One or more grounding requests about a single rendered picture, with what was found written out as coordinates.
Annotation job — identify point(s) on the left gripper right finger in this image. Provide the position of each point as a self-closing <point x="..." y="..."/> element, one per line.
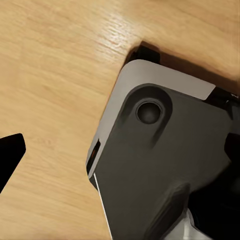
<point x="232" y="149"/>

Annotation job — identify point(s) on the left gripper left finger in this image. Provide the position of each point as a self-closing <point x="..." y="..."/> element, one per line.
<point x="12" y="149"/>

